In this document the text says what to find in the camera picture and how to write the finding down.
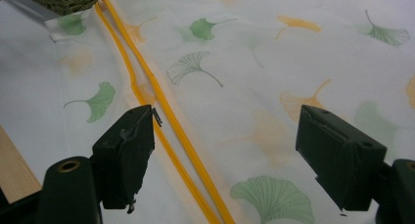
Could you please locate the white leaf-print mesh laundry bag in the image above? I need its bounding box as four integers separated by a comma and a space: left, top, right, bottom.
45, 0, 415, 224

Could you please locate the white table sheet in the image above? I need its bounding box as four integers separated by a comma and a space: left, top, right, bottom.
0, 0, 71, 189

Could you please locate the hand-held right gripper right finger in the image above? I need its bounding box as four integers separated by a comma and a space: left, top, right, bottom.
296, 104, 389, 211

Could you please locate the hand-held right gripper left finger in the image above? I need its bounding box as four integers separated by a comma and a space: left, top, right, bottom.
92, 104, 156, 215

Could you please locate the wooden table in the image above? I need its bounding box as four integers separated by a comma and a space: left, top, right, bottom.
0, 124, 43, 204

